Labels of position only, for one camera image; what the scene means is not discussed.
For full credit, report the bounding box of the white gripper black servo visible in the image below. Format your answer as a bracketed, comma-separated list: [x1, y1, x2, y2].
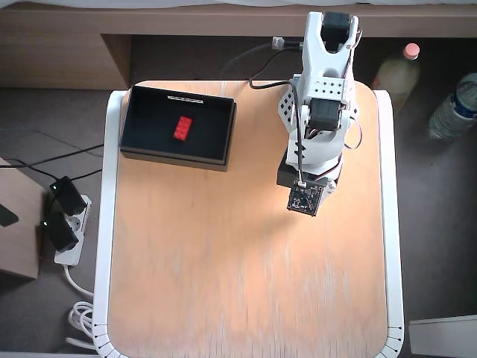
[277, 160, 338, 204]

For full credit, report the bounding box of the red lego block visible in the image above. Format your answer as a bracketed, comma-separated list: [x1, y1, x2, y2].
[172, 116, 194, 141]

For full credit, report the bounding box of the black cardboard box bin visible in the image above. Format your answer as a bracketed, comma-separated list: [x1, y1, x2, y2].
[119, 85, 238, 173]

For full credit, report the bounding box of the yellow bottle pink cap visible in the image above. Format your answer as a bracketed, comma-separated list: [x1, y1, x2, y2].
[372, 43, 423, 113]

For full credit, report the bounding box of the clear water bottle blue label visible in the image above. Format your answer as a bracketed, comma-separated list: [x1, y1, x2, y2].
[427, 72, 477, 141]

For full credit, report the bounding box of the black power adapter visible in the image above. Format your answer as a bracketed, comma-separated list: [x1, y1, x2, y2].
[48, 176, 88, 216]
[40, 212, 80, 253]

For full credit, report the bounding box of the white power strip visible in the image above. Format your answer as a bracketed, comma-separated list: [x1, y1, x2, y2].
[54, 194, 92, 266]

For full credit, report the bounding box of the white flat board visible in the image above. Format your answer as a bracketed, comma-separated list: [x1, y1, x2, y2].
[408, 315, 477, 358]

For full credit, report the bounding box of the brown cardboard box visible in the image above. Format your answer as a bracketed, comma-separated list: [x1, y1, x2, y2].
[0, 156, 44, 280]

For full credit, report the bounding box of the flat black device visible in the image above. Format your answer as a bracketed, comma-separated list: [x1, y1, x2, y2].
[0, 204, 19, 228]

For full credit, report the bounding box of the black camera circuit board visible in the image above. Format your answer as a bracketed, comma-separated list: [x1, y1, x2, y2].
[286, 180, 323, 218]

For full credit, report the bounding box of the black camera cable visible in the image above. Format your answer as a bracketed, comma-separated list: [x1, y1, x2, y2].
[247, 47, 307, 187]

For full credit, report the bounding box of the red white servo wire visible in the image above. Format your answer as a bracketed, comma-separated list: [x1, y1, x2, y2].
[343, 121, 364, 151]

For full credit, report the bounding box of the black cable with silver plug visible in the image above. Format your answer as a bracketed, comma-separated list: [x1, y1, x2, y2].
[221, 36, 306, 78]

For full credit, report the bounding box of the white table frame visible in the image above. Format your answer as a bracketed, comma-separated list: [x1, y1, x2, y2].
[92, 88, 405, 358]

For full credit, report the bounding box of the thin black floor cable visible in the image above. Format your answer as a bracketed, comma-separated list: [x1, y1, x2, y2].
[0, 143, 105, 180]

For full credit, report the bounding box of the white power cable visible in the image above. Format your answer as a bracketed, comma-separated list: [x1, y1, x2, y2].
[63, 263, 97, 352]

